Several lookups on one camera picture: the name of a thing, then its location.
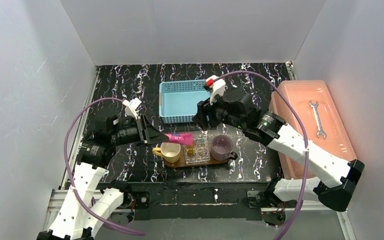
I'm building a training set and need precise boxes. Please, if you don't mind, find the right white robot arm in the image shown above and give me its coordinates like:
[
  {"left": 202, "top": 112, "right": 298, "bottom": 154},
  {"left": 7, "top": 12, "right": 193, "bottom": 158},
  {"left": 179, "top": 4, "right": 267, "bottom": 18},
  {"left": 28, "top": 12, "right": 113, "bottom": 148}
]
[{"left": 193, "top": 86, "right": 365, "bottom": 212}]

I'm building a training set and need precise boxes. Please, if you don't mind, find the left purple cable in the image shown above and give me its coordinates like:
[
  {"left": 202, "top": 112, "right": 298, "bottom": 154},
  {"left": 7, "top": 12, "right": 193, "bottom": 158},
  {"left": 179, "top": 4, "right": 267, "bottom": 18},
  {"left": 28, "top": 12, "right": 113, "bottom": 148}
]
[{"left": 63, "top": 96, "right": 146, "bottom": 237}]

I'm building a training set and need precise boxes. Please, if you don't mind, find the yellow toothpaste tube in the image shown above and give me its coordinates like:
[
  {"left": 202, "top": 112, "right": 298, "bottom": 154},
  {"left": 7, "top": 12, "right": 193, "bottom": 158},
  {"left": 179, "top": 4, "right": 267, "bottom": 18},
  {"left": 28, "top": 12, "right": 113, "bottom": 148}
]
[{"left": 186, "top": 140, "right": 195, "bottom": 155}]

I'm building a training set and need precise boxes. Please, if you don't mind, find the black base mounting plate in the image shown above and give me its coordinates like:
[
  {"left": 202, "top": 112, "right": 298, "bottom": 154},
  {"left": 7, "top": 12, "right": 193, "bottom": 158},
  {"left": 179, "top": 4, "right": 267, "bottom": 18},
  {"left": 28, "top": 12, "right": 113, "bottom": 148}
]
[{"left": 89, "top": 181, "right": 298, "bottom": 222}]

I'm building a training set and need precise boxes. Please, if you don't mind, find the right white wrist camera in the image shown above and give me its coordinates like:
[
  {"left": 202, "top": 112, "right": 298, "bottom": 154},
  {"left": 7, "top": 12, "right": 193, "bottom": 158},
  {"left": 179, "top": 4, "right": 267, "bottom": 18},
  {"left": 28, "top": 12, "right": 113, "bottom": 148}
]
[{"left": 204, "top": 75, "right": 226, "bottom": 105}]

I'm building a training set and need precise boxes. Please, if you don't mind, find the yellow mug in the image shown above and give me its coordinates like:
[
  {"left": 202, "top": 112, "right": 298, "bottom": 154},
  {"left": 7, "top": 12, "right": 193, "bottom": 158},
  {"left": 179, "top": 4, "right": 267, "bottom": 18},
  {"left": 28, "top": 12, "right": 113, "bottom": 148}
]
[{"left": 152, "top": 142, "right": 181, "bottom": 163}]

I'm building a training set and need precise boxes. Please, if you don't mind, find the purple mug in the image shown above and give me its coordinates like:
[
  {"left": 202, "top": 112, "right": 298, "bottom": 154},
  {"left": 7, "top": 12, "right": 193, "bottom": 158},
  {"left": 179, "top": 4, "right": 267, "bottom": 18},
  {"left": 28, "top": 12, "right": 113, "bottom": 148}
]
[{"left": 210, "top": 135, "right": 238, "bottom": 162}]

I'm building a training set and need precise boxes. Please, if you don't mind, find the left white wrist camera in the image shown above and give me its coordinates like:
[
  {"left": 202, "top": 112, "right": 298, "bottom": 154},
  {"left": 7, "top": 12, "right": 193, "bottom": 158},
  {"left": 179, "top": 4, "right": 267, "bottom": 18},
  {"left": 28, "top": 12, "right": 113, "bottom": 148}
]
[{"left": 122, "top": 97, "right": 142, "bottom": 120}]

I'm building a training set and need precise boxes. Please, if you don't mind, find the purple cable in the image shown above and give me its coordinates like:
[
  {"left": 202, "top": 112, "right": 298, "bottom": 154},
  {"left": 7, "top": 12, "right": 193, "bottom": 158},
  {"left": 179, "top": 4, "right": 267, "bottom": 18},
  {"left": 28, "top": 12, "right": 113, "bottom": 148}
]
[
  {"left": 63, "top": 96, "right": 146, "bottom": 237},
  {"left": 216, "top": 70, "right": 311, "bottom": 240}
]

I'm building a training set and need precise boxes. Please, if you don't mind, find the oval wooden tray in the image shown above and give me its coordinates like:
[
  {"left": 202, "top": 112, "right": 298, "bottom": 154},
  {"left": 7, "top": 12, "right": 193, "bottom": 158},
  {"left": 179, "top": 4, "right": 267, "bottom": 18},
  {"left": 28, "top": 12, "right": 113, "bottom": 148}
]
[{"left": 162, "top": 149, "right": 231, "bottom": 169}]

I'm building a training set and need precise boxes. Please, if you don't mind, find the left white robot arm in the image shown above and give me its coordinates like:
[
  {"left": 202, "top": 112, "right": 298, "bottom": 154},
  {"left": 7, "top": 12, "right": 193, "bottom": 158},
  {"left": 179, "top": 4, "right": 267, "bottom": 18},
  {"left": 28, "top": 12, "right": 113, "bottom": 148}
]
[{"left": 37, "top": 115, "right": 169, "bottom": 240}]

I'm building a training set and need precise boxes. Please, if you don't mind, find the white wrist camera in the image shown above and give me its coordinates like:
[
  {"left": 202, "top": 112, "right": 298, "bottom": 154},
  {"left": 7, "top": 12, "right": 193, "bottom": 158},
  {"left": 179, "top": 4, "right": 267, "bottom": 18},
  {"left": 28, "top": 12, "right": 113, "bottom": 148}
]
[
  {"left": 204, "top": 75, "right": 226, "bottom": 105},
  {"left": 122, "top": 97, "right": 142, "bottom": 120}
]

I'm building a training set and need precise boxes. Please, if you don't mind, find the pink translucent storage box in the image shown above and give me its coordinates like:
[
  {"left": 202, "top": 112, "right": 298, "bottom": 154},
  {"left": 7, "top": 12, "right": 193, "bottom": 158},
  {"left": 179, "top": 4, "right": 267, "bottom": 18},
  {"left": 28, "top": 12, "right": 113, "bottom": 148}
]
[{"left": 269, "top": 80, "right": 357, "bottom": 162}]

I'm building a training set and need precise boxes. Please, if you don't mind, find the clear textured acrylic holder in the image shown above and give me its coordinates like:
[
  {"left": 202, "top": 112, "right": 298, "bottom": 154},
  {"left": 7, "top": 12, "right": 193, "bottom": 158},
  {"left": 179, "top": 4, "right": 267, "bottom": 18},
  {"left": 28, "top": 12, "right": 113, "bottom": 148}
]
[{"left": 183, "top": 134, "right": 210, "bottom": 166}]

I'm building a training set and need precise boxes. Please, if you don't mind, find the pink toothpaste tube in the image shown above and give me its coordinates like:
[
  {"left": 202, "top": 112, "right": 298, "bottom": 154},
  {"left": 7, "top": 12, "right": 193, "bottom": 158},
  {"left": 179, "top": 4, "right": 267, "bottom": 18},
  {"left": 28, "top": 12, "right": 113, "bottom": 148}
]
[{"left": 165, "top": 133, "right": 194, "bottom": 146}]

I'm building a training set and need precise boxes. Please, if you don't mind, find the light blue plastic basket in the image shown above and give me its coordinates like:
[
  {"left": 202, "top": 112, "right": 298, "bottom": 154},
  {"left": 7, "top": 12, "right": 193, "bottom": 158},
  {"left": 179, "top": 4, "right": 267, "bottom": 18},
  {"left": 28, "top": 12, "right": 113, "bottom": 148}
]
[{"left": 159, "top": 79, "right": 210, "bottom": 124}]

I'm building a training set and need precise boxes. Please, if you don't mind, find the silver open-end wrench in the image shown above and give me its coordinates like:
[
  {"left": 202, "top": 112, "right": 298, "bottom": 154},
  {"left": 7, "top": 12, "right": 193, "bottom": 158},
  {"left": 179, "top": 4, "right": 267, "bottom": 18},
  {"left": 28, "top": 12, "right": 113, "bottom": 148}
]
[{"left": 309, "top": 100, "right": 327, "bottom": 140}]

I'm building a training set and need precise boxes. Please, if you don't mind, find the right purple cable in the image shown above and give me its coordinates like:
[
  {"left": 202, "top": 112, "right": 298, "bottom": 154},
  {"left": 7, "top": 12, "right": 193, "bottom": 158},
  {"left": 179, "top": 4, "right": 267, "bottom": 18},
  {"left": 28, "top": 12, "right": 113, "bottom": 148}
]
[{"left": 216, "top": 70, "right": 311, "bottom": 240}]

